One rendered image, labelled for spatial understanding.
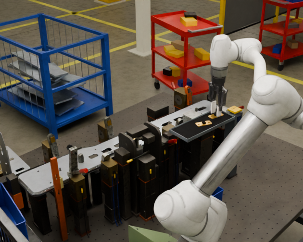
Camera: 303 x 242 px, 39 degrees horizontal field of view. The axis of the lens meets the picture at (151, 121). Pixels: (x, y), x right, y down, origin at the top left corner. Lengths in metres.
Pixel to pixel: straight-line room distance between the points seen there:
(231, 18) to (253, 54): 4.86
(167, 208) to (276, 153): 1.42
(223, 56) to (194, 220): 0.87
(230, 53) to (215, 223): 0.86
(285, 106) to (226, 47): 0.60
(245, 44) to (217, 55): 0.16
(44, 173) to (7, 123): 2.72
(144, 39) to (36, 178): 4.57
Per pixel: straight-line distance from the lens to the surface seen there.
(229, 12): 7.02
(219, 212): 1.92
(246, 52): 2.27
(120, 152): 2.16
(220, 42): 2.20
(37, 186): 2.21
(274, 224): 2.44
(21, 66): 4.92
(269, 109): 1.70
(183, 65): 4.71
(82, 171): 2.02
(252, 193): 2.62
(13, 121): 4.99
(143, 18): 6.47
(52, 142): 2.37
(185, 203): 1.73
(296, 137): 4.65
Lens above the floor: 2.30
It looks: 29 degrees down
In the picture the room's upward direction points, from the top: 1 degrees counter-clockwise
